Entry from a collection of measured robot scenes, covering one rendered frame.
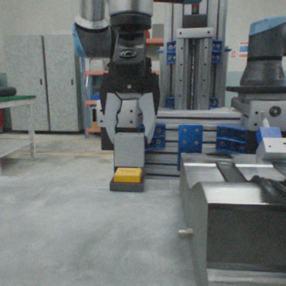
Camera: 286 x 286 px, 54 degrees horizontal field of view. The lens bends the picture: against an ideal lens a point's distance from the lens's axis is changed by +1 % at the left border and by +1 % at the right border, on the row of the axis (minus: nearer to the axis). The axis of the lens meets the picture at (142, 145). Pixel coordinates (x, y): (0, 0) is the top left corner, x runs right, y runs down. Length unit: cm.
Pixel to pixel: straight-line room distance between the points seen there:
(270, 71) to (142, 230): 75
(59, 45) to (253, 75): 523
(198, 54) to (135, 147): 77
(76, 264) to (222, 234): 22
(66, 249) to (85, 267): 6
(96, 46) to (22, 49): 535
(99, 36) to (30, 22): 567
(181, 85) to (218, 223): 89
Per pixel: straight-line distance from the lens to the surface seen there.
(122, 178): 66
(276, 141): 64
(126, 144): 47
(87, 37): 105
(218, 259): 31
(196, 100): 118
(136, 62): 40
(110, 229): 50
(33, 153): 437
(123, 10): 49
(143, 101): 48
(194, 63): 117
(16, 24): 683
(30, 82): 628
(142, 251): 45
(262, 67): 107
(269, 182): 31
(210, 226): 29
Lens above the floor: 104
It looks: 12 degrees down
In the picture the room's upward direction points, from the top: straight up
